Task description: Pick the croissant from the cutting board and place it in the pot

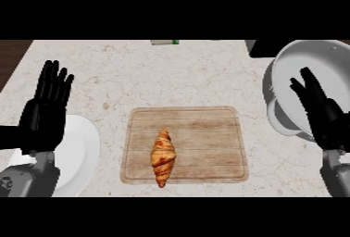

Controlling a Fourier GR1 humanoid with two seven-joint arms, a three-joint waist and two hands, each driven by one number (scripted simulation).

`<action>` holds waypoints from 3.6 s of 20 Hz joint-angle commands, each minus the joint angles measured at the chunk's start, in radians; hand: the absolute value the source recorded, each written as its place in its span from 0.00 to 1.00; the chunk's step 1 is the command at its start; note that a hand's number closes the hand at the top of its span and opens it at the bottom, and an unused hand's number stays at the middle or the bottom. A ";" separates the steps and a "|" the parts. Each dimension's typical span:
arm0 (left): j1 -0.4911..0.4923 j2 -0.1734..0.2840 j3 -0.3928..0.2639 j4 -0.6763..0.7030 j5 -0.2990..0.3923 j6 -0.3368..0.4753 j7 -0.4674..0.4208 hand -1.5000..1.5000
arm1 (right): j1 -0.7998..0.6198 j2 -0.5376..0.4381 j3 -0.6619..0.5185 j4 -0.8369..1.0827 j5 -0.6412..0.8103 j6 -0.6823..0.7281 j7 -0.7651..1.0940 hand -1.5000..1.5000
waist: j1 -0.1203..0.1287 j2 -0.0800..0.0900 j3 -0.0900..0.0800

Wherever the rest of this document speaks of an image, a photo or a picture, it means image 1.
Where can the white pot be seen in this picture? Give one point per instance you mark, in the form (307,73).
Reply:
(298,77)

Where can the green and white box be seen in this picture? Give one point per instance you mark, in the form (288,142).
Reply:
(164,42)

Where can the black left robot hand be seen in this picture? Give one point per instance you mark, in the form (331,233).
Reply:
(43,117)

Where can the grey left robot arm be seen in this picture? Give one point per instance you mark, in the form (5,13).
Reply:
(27,176)

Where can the wooden cutting board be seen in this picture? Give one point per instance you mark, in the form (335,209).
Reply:
(185,145)

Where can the black appliance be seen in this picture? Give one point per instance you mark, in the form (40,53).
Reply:
(266,47)

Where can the golden brown croissant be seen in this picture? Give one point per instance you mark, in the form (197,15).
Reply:
(163,157)

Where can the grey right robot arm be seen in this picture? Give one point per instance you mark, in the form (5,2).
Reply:
(335,174)

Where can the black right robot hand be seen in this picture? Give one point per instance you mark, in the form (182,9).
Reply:
(325,114)

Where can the white plate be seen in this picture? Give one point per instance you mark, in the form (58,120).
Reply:
(75,154)

